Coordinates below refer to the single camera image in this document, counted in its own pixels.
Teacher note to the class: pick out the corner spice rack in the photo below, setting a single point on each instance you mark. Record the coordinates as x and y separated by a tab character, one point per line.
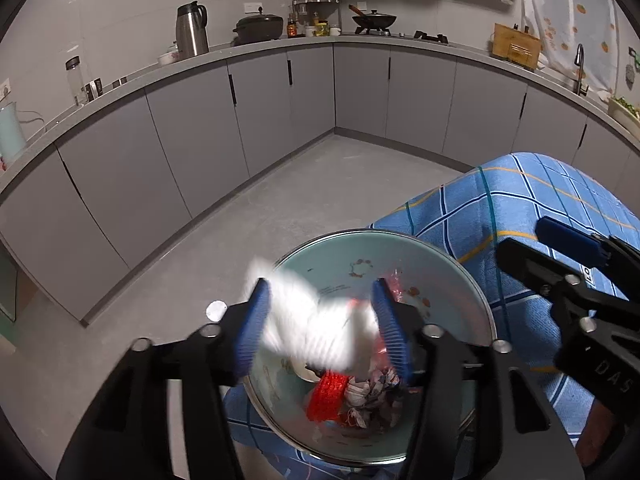
317	0

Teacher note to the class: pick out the white wrapper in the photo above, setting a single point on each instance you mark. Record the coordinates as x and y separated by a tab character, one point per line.
325	330

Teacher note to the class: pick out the white wall socket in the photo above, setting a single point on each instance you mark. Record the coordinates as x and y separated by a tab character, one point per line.
252	7

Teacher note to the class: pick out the black kitchen faucet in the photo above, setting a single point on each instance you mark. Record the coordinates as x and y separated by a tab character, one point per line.
580	75

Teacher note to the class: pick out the hanging grey scrubber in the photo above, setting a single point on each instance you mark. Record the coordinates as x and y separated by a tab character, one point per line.
631	72

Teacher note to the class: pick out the black cooking pot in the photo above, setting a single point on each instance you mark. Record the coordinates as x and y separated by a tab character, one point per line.
260	29

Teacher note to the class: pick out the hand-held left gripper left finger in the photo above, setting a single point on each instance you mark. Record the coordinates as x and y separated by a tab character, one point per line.
252	330

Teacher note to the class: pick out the crumpled printed wrapper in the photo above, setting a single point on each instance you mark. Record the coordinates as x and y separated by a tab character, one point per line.
372	392

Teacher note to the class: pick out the green vegetables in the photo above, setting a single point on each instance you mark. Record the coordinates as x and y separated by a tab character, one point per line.
630	105

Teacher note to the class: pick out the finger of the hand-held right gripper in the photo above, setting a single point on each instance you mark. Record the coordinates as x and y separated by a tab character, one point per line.
525	265
570	240

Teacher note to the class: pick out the black wok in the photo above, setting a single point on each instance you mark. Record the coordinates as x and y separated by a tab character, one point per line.
375	20

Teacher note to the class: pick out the person's right hand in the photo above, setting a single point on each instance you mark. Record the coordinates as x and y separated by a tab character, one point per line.
600	435

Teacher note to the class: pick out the pale green kettle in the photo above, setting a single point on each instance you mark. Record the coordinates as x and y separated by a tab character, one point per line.
10	135

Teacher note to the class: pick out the round white floor disc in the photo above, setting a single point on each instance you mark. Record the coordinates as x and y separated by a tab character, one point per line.
217	310

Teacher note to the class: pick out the dark sauce bottle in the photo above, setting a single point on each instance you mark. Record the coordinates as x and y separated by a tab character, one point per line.
292	27

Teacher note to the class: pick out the pale green trash bin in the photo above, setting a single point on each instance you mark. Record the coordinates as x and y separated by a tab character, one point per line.
325	260

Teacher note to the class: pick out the small white bowl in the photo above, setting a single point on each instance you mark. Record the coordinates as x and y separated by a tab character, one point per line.
168	57

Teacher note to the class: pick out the white plastic basin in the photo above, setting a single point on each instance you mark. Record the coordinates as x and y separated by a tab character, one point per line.
627	117

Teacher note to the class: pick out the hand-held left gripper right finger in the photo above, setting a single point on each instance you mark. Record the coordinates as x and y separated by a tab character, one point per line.
392	332

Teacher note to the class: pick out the gas stove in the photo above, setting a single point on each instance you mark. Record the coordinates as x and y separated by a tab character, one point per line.
430	37

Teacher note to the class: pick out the blue plaid tablecloth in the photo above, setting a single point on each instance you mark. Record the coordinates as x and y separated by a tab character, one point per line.
525	195

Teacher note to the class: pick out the grey kitchen base cabinets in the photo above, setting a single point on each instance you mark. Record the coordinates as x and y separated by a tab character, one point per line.
200	110

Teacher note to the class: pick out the white printed curtain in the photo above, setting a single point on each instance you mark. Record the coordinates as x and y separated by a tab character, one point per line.
565	10

